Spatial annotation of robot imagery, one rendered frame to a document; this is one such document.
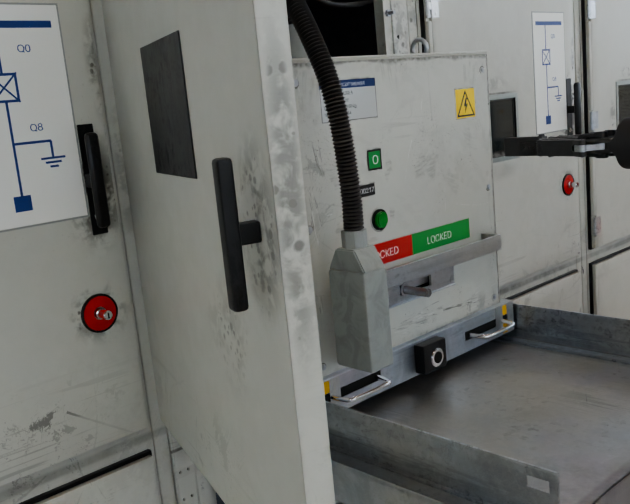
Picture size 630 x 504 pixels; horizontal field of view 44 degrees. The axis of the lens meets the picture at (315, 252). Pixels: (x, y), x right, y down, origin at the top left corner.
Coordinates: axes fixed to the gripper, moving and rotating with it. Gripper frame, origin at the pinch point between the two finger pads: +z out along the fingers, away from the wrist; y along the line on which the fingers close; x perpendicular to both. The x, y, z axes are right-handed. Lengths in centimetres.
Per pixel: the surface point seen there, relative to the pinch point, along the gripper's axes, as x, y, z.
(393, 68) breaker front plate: 14.3, -15.4, 13.5
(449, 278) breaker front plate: -22.3, -5.0, 13.2
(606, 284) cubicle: -51, 101, 38
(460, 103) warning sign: 7.6, 1.5, 13.4
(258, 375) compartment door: -16, -66, -9
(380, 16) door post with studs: 27, 16, 43
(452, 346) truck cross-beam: -34.1, -6.7, 12.2
